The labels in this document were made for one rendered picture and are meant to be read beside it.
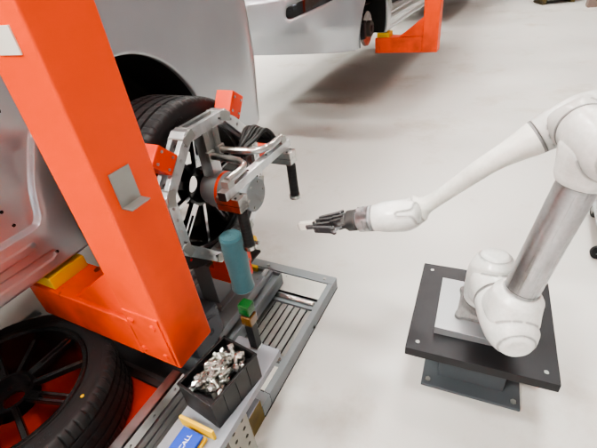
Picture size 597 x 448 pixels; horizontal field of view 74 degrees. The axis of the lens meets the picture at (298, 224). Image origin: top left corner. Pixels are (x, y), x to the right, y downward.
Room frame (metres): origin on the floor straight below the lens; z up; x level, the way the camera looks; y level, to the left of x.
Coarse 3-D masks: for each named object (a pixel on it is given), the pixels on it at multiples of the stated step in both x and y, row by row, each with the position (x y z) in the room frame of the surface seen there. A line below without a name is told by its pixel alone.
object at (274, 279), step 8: (256, 272) 1.64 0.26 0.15; (264, 272) 1.60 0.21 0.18; (272, 272) 1.60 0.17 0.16; (272, 280) 1.56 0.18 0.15; (280, 280) 1.57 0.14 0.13; (264, 288) 1.51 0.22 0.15; (272, 288) 1.50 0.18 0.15; (256, 296) 1.46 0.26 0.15; (264, 296) 1.43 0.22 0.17; (272, 296) 1.48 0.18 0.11; (256, 304) 1.40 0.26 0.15; (264, 304) 1.42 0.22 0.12; (256, 312) 1.36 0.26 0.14; (240, 320) 1.31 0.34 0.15; (232, 328) 1.27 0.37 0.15; (240, 328) 1.24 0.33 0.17; (232, 336) 1.22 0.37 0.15
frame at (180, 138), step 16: (208, 112) 1.39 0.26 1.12; (224, 112) 1.40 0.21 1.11; (176, 128) 1.26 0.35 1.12; (192, 128) 1.25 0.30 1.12; (208, 128) 1.31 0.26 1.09; (224, 128) 1.47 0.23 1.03; (240, 128) 1.47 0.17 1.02; (176, 144) 1.23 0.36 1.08; (256, 144) 1.54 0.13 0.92; (176, 160) 1.16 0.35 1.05; (160, 176) 1.15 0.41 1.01; (176, 176) 1.14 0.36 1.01; (256, 176) 1.52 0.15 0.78; (176, 192) 1.13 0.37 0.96; (176, 208) 1.11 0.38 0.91; (176, 224) 1.09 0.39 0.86; (192, 256) 1.11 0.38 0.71; (208, 256) 1.17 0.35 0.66
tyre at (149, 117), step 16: (144, 96) 1.50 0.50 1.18; (160, 96) 1.47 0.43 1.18; (176, 96) 1.44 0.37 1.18; (192, 96) 1.44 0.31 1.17; (144, 112) 1.34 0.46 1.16; (160, 112) 1.30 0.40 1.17; (176, 112) 1.32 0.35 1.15; (192, 112) 1.38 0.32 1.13; (144, 128) 1.24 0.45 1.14; (160, 128) 1.25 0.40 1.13; (160, 144) 1.23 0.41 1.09
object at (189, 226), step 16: (192, 144) 1.38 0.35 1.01; (224, 144) 1.58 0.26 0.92; (192, 160) 1.38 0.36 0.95; (192, 192) 1.38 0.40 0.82; (192, 208) 1.30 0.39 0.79; (208, 208) 1.53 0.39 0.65; (192, 224) 1.28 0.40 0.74; (208, 224) 1.35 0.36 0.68; (224, 224) 1.42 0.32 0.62; (192, 240) 1.33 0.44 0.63; (208, 240) 1.33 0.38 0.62
